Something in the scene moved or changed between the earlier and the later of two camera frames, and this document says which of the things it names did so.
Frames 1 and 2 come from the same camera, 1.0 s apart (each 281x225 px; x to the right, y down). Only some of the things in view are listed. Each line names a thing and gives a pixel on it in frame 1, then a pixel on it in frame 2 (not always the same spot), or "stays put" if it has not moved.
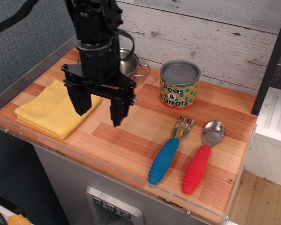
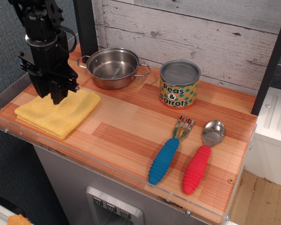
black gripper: x=99 y=70 → x=51 y=61
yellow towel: x=52 y=110 stays put
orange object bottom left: x=18 y=220 stays put
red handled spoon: x=212 y=131 stays put
